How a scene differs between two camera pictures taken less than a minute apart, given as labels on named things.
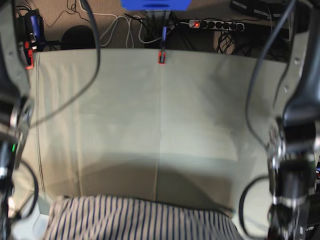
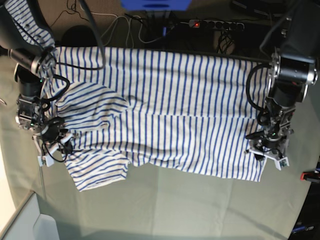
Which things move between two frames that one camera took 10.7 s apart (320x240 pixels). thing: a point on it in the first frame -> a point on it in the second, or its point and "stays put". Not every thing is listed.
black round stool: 78,36 stays put
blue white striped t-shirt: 105,217 -> 193,111
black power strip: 231,26 stays put
